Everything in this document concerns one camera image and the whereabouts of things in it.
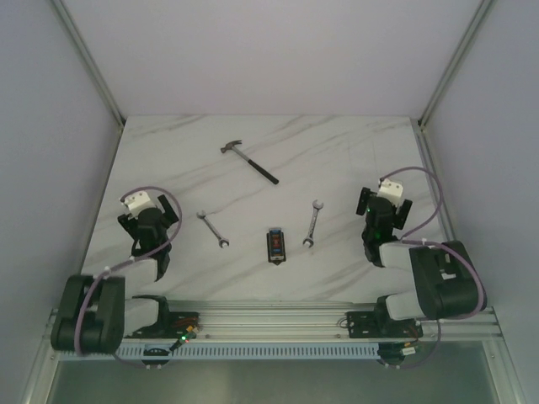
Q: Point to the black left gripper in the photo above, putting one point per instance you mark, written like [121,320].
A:
[167,208]

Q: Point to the aluminium front rail base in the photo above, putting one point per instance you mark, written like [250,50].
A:
[307,321]

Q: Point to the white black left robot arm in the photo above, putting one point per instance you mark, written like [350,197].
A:
[96,311]

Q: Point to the small chrome combination wrench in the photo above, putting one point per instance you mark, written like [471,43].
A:
[309,239]

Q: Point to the black fuse box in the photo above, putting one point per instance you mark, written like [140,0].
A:
[270,259]

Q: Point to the claw hammer black handle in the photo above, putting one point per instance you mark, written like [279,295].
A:
[232,146]

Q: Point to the white slotted cable duct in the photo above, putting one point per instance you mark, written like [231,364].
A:
[244,351]

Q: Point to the large chrome open-end wrench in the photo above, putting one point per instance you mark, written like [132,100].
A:
[222,241]

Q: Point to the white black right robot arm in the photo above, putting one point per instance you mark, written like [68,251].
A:
[446,285]

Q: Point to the aluminium frame rail right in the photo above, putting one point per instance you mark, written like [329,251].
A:
[458,56]

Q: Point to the aluminium frame post left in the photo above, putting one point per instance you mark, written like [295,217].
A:
[90,66]

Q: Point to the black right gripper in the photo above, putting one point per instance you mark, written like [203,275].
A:
[365,196]

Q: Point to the clear plastic fuse box cover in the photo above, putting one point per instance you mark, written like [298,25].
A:
[276,243]

